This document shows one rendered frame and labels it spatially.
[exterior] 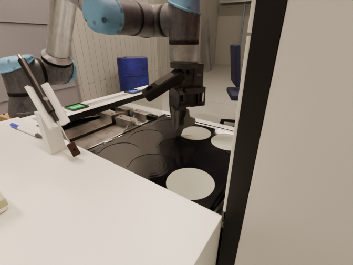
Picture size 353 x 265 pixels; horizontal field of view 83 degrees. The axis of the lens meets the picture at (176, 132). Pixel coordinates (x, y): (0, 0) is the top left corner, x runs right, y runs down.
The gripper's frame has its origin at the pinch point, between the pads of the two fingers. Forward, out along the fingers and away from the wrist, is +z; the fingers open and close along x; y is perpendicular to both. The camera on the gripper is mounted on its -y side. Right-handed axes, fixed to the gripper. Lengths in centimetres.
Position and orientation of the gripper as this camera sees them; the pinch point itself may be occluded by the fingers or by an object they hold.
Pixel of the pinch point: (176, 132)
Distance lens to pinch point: 59.8
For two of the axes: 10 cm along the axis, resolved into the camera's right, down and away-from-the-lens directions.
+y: 9.2, -1.7, 3.5
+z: 0.0, 9.0, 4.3
